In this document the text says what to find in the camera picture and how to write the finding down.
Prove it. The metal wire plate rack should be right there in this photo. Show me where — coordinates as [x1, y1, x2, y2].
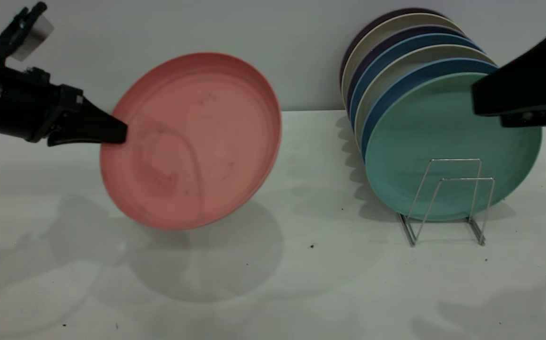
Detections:
[398, 159, 495, 247]

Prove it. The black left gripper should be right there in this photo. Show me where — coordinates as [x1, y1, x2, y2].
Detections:
[0, 68, 128, 147]

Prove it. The dark blue round plate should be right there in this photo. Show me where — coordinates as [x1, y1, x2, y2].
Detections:
[361, 59, 510, 161]

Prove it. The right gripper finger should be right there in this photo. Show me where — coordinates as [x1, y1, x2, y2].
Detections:
[500, 110, 546, 128]
[471, 12, 546, 117]

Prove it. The pink round plate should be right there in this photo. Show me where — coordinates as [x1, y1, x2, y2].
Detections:
[100, 52, 282, 231]

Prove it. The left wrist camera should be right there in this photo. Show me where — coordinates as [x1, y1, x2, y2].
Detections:
[0, 2, 54, 65]

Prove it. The dark purple round plate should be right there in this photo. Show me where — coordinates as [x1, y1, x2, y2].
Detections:
[339, 8, 448, 88]

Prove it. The beige round plate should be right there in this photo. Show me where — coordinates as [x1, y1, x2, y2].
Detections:
[341, 14, 465, 107]
[354, 45, 496, 147]

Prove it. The green round plate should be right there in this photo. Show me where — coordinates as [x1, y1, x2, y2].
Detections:
[364, 73, 542, 222]

